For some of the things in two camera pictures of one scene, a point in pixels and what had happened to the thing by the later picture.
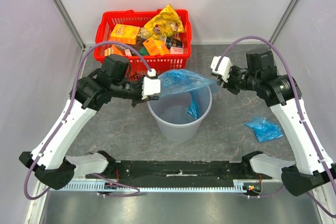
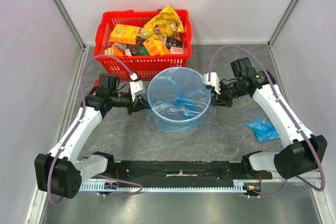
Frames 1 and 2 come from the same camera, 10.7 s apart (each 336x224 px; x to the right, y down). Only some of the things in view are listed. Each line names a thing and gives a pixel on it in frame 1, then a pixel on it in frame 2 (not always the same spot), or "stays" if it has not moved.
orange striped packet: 112,51 stays
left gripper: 139,100 → 138,104
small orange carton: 156,47 stays
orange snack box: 125,33 stays
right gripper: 229,83 → 218,98
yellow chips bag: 167,23 stays
